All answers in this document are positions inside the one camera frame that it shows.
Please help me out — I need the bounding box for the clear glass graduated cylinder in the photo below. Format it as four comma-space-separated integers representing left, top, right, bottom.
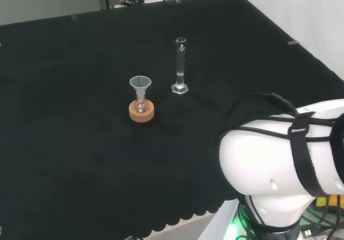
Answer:
171, 37, 190, 95

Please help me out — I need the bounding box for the round-bottom glass flask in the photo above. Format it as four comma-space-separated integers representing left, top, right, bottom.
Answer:
134, 89, 149, 114

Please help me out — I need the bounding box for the black cloth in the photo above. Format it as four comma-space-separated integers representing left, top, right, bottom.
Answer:
0, 0, 344, 238

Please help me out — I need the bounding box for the white mounting platform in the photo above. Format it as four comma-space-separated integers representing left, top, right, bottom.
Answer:
149, 199, 242, 240

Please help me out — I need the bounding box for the cork ring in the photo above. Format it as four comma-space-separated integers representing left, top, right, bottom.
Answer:
128, 100, 156, 123

